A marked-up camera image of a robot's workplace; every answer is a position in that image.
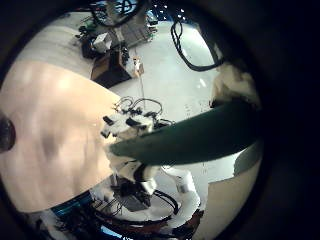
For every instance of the blue crate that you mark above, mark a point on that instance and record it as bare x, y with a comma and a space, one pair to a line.
71, 205

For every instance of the dark brown wooden box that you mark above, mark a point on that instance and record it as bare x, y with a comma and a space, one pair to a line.
110, 68

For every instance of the pink flower bouquet green wrap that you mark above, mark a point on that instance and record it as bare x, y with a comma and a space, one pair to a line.
200, 136

